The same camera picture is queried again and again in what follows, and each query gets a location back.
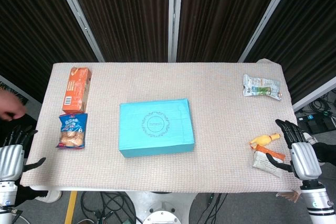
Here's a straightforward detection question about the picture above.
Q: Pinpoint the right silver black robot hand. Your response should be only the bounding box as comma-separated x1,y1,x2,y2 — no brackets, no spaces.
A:
265,119,322,182

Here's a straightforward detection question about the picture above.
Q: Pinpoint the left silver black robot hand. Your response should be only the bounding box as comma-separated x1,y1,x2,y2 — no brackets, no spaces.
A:
0,125,47,182

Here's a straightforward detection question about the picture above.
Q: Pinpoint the orange cracker box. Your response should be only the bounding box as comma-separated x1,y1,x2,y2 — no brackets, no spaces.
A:
61,67,92,113

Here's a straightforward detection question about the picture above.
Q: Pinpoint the black power strip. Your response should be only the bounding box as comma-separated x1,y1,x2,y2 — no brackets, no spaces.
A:
296,113,336,134

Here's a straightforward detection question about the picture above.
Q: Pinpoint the white orange snack packet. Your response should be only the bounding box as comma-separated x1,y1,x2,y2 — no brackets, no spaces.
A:
251,144,286,179

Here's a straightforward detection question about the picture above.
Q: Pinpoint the beige woven tablecloth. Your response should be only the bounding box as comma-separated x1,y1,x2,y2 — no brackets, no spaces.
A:
20,60,302,194

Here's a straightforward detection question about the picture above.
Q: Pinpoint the bare human hand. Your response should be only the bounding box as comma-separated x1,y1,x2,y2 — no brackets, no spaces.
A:
0,89,27,122

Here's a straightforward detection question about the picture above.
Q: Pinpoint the silver green snack packet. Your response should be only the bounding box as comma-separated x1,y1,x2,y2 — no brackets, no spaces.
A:
241,73,283,101

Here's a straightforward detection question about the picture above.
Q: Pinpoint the light blue cardboard box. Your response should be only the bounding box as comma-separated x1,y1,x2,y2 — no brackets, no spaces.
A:
119,98,196,158

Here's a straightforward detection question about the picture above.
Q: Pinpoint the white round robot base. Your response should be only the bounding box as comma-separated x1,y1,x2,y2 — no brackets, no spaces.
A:
143,202,182,224

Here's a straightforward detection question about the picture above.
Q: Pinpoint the grey metal partition post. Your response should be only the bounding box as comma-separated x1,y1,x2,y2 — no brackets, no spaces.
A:
167,0,184,62
238,0,299,62
51,0,105,62

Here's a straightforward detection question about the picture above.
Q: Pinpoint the blue snack bag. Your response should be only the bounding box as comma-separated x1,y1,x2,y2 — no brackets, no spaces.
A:
55,113,89,150

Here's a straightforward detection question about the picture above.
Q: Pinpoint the black floor cable bundle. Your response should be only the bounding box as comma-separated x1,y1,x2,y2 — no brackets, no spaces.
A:
78,191,139,224

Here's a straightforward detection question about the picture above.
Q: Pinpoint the yellow rubber chicken toy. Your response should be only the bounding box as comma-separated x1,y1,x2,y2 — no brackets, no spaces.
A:
248,132,281,152

